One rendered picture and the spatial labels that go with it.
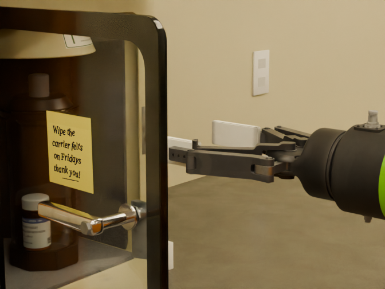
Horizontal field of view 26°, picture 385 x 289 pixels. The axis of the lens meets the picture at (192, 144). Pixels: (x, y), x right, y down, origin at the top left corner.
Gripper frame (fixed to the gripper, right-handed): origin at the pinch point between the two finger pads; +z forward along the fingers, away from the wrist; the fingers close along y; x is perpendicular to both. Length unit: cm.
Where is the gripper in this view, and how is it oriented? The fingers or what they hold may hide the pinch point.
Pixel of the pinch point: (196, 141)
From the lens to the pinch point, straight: 99.5
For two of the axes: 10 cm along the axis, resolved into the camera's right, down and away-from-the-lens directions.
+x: 0.0, 9.8, 2.1
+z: -7.8, -1.4, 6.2
